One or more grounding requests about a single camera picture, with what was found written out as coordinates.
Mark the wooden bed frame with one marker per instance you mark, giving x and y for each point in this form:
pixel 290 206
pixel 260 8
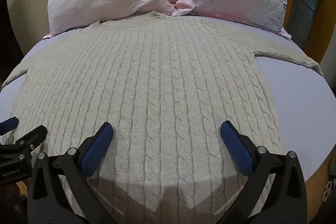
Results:
pixel 312 29

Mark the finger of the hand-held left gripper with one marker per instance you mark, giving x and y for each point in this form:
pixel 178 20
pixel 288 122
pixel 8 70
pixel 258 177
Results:
pixel 8 124
pixel 31 138

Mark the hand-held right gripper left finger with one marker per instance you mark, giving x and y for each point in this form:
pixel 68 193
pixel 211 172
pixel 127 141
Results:
pixel 98 145

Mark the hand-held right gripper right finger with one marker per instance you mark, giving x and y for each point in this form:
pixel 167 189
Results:
pixel 236 146

